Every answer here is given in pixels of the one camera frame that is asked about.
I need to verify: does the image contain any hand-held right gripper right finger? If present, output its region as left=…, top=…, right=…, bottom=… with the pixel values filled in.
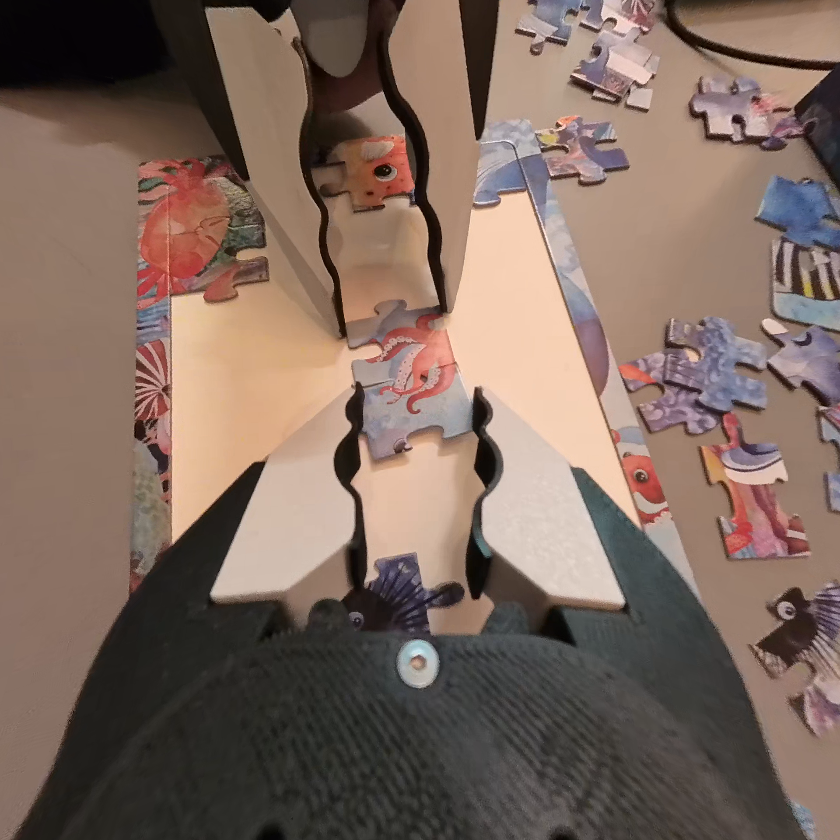
left=465, top=387, right=626, bottom=632

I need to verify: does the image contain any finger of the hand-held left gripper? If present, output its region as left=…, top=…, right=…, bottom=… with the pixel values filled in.
left=151, top=0, right=347, bottom=339
left=377, top=0, right=497, bottom=319

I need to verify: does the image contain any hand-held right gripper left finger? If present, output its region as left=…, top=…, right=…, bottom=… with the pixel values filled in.
left=209, top=382, right=366, bottom=631

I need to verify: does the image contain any blue wavy jigsaw piece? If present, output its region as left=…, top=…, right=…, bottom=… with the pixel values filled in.
left=472, top=121, right=549, bottom=207

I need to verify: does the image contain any orange pufferfish jigsaw piece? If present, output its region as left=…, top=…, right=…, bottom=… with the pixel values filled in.
left=311, top=134, right=414, bottom=214

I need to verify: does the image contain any red crab jigsaw piece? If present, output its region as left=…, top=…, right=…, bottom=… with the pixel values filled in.
left=167, top=161, right=270, bottom=304

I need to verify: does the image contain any black urchin jigsaw piece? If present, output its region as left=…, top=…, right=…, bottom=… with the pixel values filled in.
left=341, top=553, right=467, bottom=634

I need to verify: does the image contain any cream puzzle frame tray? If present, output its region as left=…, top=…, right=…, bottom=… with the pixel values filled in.
left=131, top=118, right=703, bottom=601

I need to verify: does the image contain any pale blue tentacle jigsaw piece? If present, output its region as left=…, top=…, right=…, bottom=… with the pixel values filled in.
left=351, top=357, right=475, bottom=465

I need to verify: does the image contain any red octopus jigsaw piece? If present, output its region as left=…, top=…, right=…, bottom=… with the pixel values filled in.
left=346, top=298, right=457, bottom=368

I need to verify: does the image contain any pile of puzzle pieces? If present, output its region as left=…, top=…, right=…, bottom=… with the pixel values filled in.
left=515, top=0, right=840, bottom=739

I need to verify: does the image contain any person's left hand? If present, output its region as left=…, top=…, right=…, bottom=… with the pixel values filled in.
left=308, top=0, right=401, bottom=114

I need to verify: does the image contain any illustrated animal puzzle box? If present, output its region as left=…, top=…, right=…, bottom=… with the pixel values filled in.
left=794, top=79, right=840, bottom=172

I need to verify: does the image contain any black braided cable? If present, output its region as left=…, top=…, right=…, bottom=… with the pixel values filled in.
left=663, top=0, right=840, bottom=70

